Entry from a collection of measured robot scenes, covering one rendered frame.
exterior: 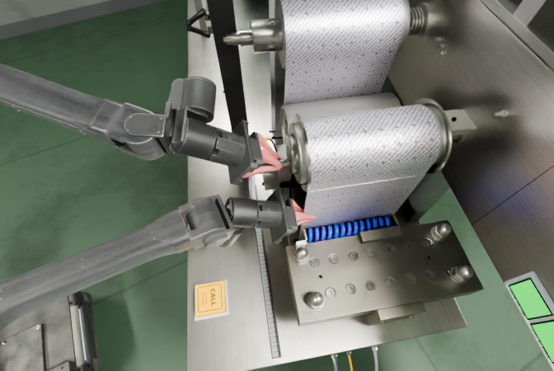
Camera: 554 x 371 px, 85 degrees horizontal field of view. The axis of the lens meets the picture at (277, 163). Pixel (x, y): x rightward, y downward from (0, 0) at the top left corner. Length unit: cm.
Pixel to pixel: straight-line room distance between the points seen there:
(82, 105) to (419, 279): 71
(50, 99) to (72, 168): 191
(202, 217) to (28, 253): 181
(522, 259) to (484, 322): 137
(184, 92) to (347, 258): 49
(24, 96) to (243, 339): 64
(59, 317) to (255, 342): 112
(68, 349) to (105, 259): 116
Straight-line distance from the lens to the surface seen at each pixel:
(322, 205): 64
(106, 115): 50
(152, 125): 47
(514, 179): 62
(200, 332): 83
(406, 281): 75
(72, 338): 171
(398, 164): 58
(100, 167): 237
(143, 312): 186
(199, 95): 50
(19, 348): 180
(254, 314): 82
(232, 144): 49
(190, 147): 47
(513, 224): 65
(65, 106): 55
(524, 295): 67
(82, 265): 57
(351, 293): 71
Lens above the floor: 171
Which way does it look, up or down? 56 degrees down
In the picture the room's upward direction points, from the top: straight up
